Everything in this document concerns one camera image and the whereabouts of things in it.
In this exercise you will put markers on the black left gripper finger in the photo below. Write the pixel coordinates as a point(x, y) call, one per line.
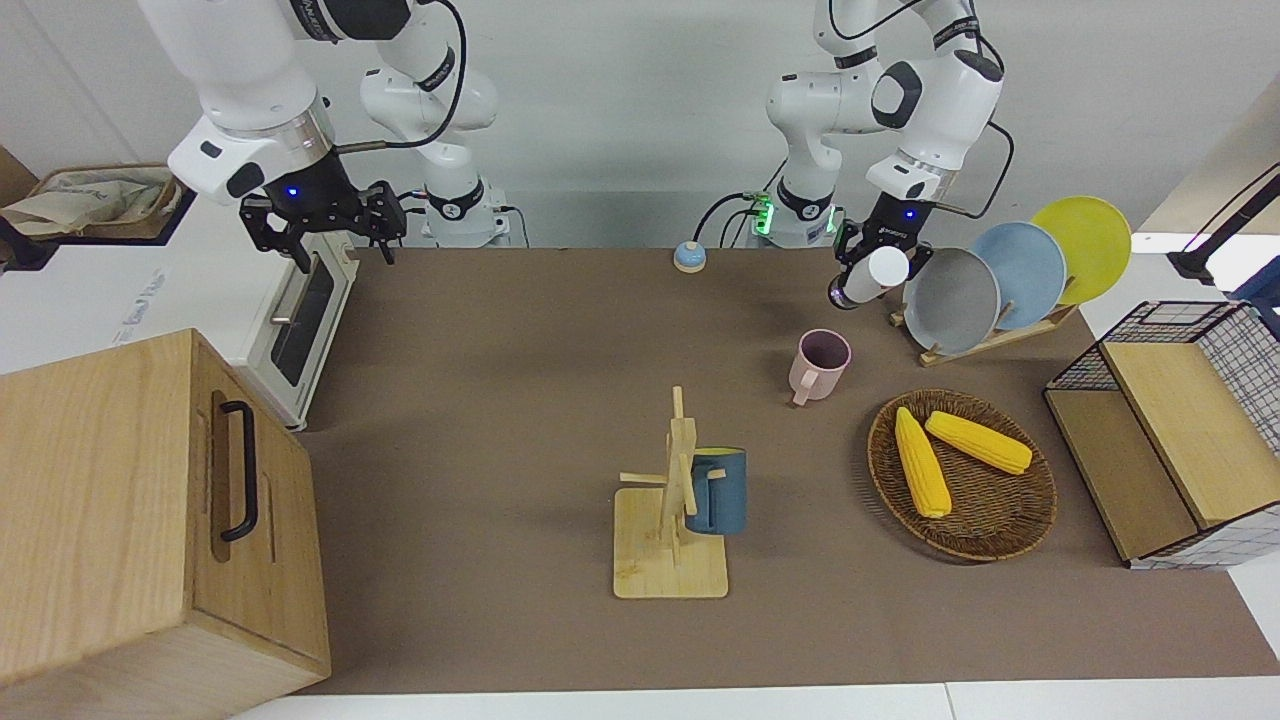
point(849, 243)

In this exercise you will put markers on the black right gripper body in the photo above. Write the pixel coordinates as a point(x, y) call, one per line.
point(320, 205)

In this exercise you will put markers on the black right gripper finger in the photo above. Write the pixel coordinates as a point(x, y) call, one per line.
point(386, 248)
point(300, 255)

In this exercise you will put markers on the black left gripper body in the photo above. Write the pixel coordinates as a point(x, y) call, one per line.
point(895, 225)

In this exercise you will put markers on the pink mug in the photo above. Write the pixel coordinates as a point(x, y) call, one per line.
point(815, 380)

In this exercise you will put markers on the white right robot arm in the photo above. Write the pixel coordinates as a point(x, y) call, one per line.
point(250, 90)

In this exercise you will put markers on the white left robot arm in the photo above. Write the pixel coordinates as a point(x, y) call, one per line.
point(830, 100)

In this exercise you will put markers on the grey plate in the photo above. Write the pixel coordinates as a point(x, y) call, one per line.
point(950, 300)

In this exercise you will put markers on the white toaster oven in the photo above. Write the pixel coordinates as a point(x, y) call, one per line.
point(200, 280)

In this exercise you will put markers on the wooden plate rack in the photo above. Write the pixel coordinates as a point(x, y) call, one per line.
point(932, 357)

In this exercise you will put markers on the light blue plate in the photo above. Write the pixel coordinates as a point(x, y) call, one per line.
point(1030, 270)

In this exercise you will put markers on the brown table mat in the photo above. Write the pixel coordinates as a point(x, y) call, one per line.
point(500, 350)

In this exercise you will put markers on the blue call bell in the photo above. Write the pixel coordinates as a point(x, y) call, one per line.
point(689, 260)

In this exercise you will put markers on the yellow plate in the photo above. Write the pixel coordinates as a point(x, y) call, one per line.
point(1095, 240)

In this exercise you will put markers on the yellow corn cob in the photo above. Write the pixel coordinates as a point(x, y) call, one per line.
point(922, 465)
point(980, 442)

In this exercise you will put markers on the dark blue mug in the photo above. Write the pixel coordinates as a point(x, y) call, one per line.
point(725, 495)

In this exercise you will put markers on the dark tray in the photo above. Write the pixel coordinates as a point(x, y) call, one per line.
point(15, 250)

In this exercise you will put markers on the brown wicker basket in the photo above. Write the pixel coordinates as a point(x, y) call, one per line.
point(1000, 510)

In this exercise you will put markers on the wooden cabinet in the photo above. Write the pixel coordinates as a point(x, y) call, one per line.
point(100, 500)

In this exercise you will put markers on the wooden mug tree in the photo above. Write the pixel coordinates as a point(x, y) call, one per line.
point(650, 560)

